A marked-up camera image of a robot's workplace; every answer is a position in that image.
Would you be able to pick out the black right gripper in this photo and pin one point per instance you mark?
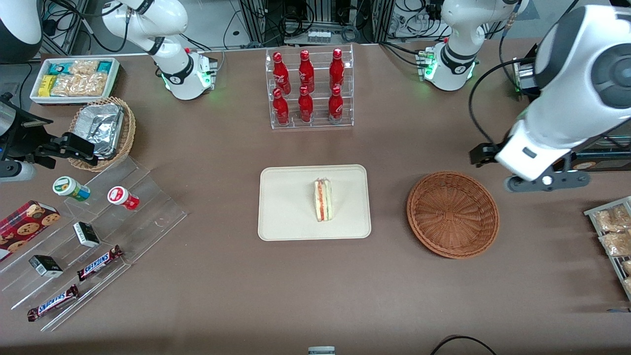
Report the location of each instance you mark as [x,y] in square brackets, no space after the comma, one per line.
[25,139]

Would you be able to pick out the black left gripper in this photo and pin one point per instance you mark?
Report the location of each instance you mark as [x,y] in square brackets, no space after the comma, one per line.
[482,153]

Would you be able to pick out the triangle sandwich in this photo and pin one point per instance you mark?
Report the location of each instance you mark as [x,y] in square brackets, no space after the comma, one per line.
[324,199]

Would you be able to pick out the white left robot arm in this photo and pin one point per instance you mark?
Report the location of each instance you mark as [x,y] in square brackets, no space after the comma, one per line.
[567,88]

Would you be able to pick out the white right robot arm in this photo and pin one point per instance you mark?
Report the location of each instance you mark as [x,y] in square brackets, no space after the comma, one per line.
[167,19]

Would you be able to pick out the oval light wicker basket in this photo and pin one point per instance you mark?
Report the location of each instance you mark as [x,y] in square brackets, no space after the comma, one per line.
[129,133]

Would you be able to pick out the round brown wicker basket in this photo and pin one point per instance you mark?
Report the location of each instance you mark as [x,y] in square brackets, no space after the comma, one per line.
[452,214]

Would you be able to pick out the cream rectangular tray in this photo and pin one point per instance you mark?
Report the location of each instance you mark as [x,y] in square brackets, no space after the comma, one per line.
[286,203]

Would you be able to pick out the aluminium foil trays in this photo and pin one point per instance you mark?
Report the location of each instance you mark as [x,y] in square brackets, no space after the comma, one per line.
[101,125]

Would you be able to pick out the green lid snack cup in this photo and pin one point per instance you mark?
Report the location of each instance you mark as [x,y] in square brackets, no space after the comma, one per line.
[69,187]

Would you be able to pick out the red lid snack cup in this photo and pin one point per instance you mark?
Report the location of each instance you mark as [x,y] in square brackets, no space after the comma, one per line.
[121,196]

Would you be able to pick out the large clear cracker bag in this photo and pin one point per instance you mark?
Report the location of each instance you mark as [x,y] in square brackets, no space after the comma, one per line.
[79,85]

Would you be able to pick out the yellow snack packet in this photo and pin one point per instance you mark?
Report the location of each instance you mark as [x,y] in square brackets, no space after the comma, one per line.
[47,85]

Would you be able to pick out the white plastic snack bin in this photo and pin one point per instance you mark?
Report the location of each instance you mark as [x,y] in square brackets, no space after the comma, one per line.
[114,79]

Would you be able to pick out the small black carton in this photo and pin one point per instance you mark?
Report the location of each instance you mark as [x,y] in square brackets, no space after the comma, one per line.
[45,266]
[86,234]

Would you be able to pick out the small clear cracker bag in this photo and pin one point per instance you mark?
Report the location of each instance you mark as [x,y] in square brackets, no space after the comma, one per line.
[84,66]

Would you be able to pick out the teal snack packet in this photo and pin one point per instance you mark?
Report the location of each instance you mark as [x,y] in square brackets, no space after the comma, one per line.
[58,68]

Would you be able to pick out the clear acrylic step display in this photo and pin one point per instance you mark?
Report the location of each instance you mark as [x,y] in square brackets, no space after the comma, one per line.
[143,217]

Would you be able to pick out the red plaid cookie box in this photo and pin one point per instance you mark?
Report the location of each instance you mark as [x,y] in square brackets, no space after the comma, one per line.
[24,227]

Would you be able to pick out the Snickers chocolate bar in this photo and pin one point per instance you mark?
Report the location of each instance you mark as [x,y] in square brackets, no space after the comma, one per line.
[53,302]
[98,263]

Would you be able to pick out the black food warmer machine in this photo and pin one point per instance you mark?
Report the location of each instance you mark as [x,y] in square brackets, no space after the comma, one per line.
[611,158]

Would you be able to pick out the clear fried snack bag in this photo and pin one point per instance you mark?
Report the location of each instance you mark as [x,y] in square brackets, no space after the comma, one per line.
[616,243]
[611,219]

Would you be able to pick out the red cola bottle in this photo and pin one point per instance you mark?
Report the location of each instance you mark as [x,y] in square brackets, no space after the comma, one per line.
[281,109]
[335,106]
[305,107]
[281,74]
[336,71]
[306,73]

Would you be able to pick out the clear acrylic bottle rack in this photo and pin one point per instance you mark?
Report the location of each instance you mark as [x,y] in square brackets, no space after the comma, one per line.
[309,123]

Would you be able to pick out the white power strip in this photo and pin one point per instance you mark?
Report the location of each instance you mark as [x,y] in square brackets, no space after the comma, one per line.
[319,36]

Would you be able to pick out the grey device at table edge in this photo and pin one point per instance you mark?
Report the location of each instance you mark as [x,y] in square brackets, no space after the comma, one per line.
[321,350]

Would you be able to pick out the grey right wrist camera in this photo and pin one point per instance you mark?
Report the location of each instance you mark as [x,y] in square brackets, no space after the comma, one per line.
[15,172]

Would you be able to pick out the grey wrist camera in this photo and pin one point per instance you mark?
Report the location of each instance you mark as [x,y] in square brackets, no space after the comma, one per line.
[562,181]
[15,172]

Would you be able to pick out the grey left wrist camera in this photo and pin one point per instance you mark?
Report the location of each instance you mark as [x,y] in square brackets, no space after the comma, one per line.
[562,181]

